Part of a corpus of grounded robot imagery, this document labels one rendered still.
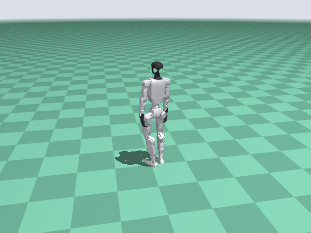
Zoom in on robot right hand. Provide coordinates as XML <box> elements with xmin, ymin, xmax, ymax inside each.
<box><xmin>163</xmin><ymin>108</ymin><xmax>168</xmax><ymax>122</ymax></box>

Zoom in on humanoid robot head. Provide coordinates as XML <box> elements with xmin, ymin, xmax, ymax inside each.
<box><xmin>151</xmin><ymin>61</ymin><xmax>163</xmax><ymax>80</ymax></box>

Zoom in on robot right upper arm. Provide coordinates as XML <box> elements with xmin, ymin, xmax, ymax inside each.
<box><xmin>164</xmin><ymin>78</ymin><xmax>171</xmax><ymax>99</ymax></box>

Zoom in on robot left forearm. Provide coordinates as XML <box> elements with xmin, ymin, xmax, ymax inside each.
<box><xmin>139</xmin><ymin>97</ymin><xmax>146</xmax><ymax>117</ymax></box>

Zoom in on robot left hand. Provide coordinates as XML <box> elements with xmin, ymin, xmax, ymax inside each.
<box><xmin>139</xmin><ymin>113</ymin><xmax>148</xmax><ymax>127</ymax></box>

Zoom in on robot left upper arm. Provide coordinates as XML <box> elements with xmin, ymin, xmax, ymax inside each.
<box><xmin>141</xmin><ymin>80</ymin><xmax>151</xmax><ymax>102</ymax></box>

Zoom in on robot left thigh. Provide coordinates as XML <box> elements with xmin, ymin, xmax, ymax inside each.
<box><xmin>142</xmin><ymin>112</ymin><xmax>156</xmax><ymax>144</ymax></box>

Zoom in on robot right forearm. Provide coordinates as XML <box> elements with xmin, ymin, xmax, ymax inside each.
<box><xmin>163</xmin><ymin>97</ymin><xmax>169</xmax><ymax>111</ymax></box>

